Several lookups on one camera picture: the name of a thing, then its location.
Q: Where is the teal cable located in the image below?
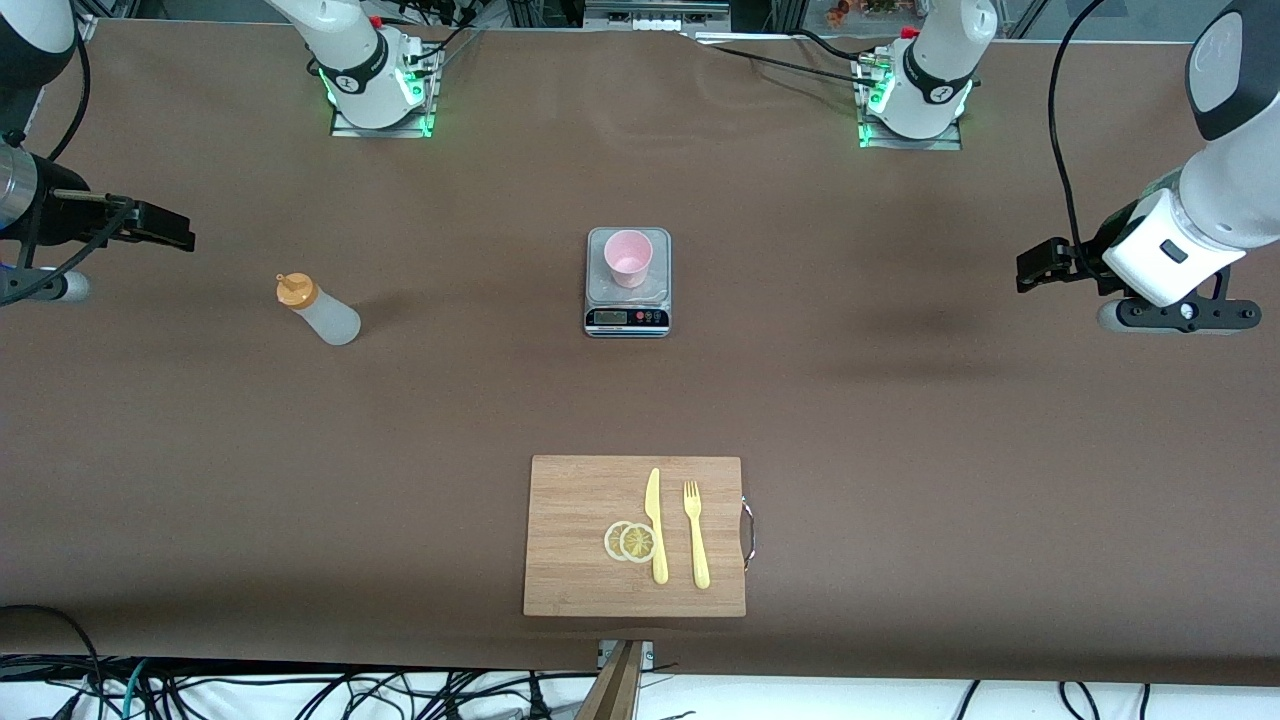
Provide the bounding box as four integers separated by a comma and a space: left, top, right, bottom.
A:
120, 658, 151, 720

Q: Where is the yellow plastic knife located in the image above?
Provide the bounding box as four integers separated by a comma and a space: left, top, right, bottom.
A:
644, 467, 670, 586

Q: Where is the long black table cable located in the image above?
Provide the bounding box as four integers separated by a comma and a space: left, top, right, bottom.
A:
690, 38, 883, 89

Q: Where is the silver digital kitchen scale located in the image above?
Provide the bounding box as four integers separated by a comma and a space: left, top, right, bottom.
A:
584, 227, 672, 339

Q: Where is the short black table cable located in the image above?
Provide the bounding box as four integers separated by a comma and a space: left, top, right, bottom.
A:
798, 28, 879, 63

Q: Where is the brown table cover mat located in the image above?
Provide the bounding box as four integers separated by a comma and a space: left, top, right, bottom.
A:
0, 18, 1280, 689

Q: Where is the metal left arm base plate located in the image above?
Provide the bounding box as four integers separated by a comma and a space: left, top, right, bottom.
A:
857, 55, 964, 151

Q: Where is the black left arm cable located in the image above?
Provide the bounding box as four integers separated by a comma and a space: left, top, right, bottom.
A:
1048, 0, 1106, 256

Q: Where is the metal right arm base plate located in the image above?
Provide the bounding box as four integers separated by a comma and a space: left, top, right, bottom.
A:
330, 40, 441, 139

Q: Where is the yellow plastic fork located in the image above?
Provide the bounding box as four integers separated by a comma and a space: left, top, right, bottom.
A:
683, 480, 712, 590

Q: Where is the wooden beam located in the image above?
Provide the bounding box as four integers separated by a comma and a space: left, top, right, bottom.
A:
576, 640, 645, 720

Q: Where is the white power strip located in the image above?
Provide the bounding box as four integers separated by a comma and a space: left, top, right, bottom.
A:
585, 0, 731, 31

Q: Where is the pink plastic cup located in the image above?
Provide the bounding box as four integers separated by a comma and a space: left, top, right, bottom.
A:
603, 229, 654, 290

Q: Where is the black looped cable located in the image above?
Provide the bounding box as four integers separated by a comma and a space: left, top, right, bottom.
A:
0, 604, 103, 720

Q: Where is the translucent sauce bottle orange cap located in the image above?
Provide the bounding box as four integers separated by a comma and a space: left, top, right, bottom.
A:
276, 273, 362, 347

